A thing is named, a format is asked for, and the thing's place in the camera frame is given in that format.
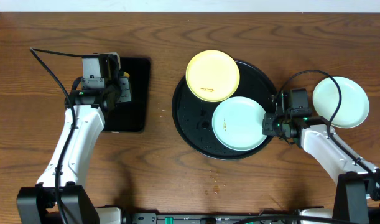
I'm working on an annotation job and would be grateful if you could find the light blue plate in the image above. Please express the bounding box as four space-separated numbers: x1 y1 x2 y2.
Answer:
312 77 369 128
212 96 267 152

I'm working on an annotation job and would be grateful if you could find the yellow plate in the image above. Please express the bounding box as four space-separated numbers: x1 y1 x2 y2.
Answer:
185 50 240 102

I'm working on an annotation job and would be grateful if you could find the light blue plate front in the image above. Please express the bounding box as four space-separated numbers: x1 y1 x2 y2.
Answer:
312 77 369 128

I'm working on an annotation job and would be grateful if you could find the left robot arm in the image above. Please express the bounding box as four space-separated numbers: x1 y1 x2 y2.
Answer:
16 77 128 223

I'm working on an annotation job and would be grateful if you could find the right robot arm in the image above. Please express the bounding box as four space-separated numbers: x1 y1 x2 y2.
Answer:
262 113 380 223

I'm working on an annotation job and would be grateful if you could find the black rectangular tray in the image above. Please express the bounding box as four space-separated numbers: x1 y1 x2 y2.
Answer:
103 57 151 133

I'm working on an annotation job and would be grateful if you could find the black round tray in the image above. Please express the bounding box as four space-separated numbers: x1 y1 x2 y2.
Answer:
172 60 277 160

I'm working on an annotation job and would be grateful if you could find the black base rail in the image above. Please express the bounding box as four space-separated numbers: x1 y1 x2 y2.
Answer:
96 205 333 224

